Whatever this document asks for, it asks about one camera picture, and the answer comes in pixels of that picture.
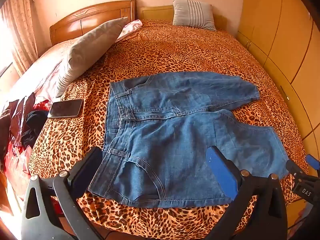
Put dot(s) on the pink white cloth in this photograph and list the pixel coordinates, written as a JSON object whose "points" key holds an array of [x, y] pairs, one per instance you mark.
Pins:
{"points": [[130, 27]]}

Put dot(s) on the carved wooden headboard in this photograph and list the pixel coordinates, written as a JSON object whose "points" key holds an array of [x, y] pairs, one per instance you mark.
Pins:
{"points": [[82, 20]]}

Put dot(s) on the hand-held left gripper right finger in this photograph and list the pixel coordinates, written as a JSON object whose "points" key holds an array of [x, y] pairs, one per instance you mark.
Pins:
{"points": [[220, 170]]}

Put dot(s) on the floral curtain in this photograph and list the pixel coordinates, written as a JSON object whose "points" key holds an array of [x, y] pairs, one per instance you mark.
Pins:
{"points": [[20, 30]]}

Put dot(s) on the dark maroon cloth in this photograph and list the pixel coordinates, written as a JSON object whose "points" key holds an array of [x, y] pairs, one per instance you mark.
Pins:
{"points": [[17, 115]]}

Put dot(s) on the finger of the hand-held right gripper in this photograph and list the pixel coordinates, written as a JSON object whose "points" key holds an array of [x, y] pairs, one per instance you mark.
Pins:
{"points": [[294, 168], [313, 160]]}

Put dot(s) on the red and black clothes pile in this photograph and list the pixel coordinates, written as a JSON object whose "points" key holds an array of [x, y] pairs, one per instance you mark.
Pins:
{"points": [[15, 160]]}

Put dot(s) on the black cloth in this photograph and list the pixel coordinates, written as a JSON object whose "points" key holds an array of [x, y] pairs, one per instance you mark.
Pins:
{"points": [[32, 125]]}

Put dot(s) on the pink floral quilt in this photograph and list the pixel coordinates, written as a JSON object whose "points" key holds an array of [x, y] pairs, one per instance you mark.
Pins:
{"points": [[42, 67]]}

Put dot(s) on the plain grey pillow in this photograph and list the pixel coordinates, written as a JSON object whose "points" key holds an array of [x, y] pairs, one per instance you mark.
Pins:
{"points": [[87, 47]]}

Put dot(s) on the yellow wooden wardrobe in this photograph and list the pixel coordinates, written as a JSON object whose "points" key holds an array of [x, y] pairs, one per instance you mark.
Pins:
{"points": [[275, 30]]}

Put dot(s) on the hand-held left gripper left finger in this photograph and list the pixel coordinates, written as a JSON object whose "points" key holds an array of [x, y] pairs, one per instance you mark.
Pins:
{"points": [[87, 166]]}

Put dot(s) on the blue denim pants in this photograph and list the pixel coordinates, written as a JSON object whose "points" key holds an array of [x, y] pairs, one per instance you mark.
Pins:
{"points": [[175, 135]]}

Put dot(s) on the leopard print blanket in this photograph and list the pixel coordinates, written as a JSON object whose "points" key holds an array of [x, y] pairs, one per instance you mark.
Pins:
{"points": [[175, 50]]}

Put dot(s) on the light wooden headboard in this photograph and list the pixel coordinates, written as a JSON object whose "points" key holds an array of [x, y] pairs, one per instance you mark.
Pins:
{"points": [[155, 12]]}

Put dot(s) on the striped grey pillow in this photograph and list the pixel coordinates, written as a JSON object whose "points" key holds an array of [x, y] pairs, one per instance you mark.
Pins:
{"points": [[190, 12]]}

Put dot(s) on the black smartphone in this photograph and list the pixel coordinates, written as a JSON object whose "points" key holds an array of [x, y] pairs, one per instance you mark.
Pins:
{"points": [[66, 108]]}

